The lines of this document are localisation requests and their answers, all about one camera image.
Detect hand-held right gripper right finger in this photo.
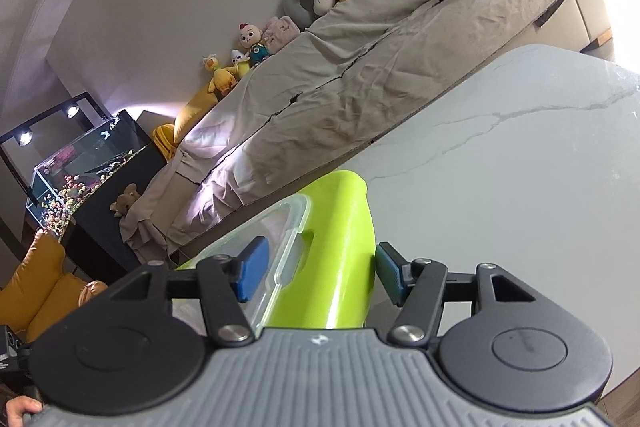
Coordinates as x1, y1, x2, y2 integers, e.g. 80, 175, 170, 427
375, 242, 538, 348

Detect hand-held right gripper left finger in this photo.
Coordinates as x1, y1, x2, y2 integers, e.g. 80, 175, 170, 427
107, 236, 271, 349

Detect clear plastic storage box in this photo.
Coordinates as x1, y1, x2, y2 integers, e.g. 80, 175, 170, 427
172, 194, 313, 340

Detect lime green plastic tray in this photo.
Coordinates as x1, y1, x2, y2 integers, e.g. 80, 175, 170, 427
262, 169, 377, 330

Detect white marble desktop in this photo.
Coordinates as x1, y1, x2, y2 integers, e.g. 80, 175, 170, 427
175, 44, 640, 408

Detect person's left hand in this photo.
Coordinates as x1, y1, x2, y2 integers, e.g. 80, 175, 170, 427
0, 396, 45, 427

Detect yellow leather armchair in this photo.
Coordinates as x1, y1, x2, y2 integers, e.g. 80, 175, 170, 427
0, 232, 108, 343

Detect black tank cabinet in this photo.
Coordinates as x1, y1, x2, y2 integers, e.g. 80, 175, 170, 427
65, 109, 168, 270

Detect brown teddy bear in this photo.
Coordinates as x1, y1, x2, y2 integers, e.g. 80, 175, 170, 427
110, 183, 141, 219

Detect folded yellow blanket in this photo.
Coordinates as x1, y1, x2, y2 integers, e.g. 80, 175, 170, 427
152, 124, 178, 162

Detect glass fish tank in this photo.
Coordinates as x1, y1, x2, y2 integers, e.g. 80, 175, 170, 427
32, 117, 166, 233

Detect yellow duck plush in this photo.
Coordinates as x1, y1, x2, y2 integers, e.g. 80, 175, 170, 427
202, 55, 240, 96

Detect grey-beige sofa cover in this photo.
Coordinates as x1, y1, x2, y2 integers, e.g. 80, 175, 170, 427
120, 0, 583, 258

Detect cartoon baby doll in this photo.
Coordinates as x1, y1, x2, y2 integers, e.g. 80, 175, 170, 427
239, 23, 271, 68

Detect pink plush pillow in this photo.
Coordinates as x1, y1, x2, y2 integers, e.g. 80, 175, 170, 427
262, 16, 301, 50

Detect grey cat pillow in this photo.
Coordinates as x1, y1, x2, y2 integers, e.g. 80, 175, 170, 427
280, 0, 318, 30

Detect black lamp frame with spotlights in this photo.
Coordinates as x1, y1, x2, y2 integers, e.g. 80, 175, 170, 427
0, 92, 108, 202

